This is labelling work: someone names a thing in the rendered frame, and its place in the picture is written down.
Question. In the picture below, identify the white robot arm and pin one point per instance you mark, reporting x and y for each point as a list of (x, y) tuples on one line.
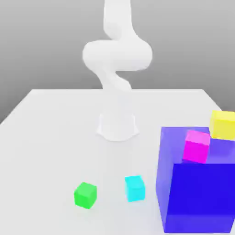
[(117, 55)]

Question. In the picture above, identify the small green cube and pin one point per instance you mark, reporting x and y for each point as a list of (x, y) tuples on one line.
[(85, 195)]

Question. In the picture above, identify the large blue box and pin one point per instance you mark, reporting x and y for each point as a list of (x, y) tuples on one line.
[(198, 194)]

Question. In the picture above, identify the small magenta cube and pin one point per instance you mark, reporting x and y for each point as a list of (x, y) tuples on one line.
[(195, 150)]

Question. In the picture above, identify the small yellow cube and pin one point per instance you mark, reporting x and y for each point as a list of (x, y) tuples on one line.
[(222, 126)]

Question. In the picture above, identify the small cyan cube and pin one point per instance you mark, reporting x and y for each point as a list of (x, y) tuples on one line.
[(135, 189)]

